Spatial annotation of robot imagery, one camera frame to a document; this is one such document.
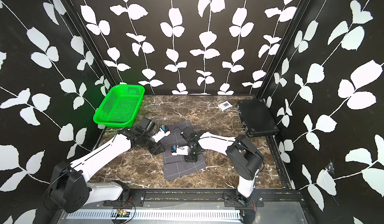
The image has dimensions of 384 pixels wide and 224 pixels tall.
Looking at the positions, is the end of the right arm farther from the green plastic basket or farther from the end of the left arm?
the green plastic basket

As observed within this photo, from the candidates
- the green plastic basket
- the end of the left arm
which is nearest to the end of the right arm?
the end of the left arm

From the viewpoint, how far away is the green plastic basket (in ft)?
3.38
